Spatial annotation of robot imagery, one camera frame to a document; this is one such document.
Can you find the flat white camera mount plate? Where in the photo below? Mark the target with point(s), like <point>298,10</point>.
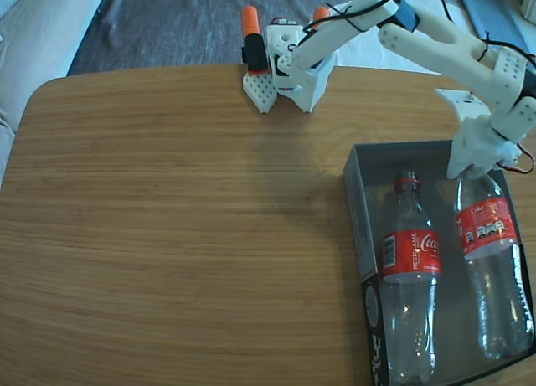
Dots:
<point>462,103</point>

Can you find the grey cardboard box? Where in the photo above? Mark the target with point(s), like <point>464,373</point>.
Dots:
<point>446,218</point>

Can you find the white upholstered furniture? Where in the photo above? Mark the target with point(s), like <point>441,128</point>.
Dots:
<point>528,7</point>

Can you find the white sofa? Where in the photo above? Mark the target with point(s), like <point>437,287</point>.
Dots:
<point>33,47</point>

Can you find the clear bottle with red label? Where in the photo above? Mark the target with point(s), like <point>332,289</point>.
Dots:
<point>412,256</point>
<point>486,227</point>

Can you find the white cloth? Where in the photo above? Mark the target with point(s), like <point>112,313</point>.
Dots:
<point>368,57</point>

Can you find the dark grey rug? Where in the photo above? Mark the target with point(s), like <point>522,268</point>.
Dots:
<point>167,26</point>

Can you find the blue fabric strip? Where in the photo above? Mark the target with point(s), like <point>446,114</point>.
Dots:
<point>498,17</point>

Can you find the orange and black clamp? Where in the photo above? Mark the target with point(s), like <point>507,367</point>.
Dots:
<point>321,14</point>
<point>250,19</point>

